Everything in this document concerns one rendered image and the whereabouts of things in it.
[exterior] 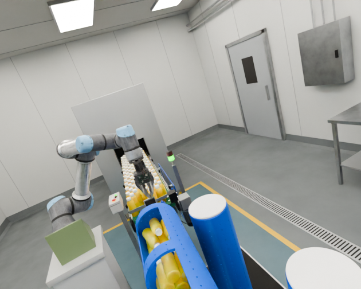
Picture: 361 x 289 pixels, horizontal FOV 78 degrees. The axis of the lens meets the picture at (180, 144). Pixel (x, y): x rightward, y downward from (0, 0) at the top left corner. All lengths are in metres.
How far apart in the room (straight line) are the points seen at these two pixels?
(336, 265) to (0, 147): 6.16
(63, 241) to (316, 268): 1.28
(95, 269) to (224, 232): 0.83
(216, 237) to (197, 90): 5.49
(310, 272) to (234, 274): 0.82
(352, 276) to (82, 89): 5.74
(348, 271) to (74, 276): 1.34
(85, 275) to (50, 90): 4.97
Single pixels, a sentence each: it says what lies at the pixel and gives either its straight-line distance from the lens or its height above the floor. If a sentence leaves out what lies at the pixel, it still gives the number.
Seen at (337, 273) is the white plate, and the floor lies 1.04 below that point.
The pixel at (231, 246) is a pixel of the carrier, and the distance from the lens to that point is 1.74.
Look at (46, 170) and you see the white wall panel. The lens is 6.29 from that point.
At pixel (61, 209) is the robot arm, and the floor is 1.42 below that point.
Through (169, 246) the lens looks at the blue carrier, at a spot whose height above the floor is 1.23.
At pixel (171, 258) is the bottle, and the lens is 1.18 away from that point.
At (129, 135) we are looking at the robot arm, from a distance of 0.99.
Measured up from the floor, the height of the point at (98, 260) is 1.11.
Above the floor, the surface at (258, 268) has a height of 0.15.
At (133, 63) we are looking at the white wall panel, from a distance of 6.20.
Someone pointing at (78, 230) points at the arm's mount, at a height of 1.30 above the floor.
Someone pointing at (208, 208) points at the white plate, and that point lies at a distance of 1.61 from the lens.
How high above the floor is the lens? 1.95
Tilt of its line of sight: 17 degrees down
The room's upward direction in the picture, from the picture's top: 19 degrees counter-clockwise
